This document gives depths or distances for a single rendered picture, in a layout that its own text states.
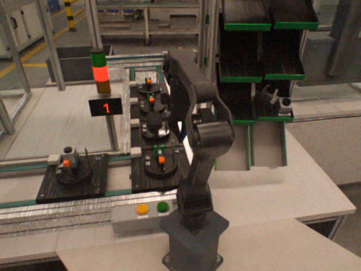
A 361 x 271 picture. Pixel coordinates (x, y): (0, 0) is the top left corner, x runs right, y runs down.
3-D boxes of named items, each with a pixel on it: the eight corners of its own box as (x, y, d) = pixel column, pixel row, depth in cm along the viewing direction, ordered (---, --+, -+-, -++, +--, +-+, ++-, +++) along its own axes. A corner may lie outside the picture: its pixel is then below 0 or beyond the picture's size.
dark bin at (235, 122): (252, 125, 96) (258, 113, 90) (216, 125, 96) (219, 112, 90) (244, 67, 111) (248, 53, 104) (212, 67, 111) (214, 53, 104)
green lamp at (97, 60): (106, 67, 95) (104, 53, 92) (91, 68, 94) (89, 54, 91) (107, 62, 99) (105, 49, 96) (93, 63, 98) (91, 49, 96)
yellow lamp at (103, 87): (110, 94, 100) (108, 81, 98) (96, 94, 100) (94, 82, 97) (111, 88, 105) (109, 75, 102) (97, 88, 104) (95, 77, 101)
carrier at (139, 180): (195, 187, 104) (196, 161, 97) (132, 194, 101) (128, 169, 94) (184, 149, 124) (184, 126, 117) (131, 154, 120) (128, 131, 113)
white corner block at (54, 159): (60, 167, 113) (58, 160, 111) (49, 168, 113) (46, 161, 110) (62, 160, 117) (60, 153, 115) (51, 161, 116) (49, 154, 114)
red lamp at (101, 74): (108, 81, 98) (106, 68, 95) (94, 82, 97) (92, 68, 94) (109, 75, 102) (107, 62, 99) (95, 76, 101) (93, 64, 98)
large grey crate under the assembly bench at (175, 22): (197, 28, 597) (197, 17, 585) (169, 28, 597) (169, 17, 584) (196, 24, 631) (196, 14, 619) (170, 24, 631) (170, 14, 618)
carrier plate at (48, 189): (105, 196, 100) (104, 192, 99) (36, 204, 97) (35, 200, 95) (108, 156, 119) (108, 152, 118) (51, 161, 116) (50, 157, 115)
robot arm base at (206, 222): (195, 236, 73) (196, 222, 70) (178, 222, 77) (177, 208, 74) (211, 221, 77) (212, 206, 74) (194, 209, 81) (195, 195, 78)
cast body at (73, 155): (76, 167, 102) (72, 153, 98) (64, 169, 101) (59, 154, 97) (79, 154, 108) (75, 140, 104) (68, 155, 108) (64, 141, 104)
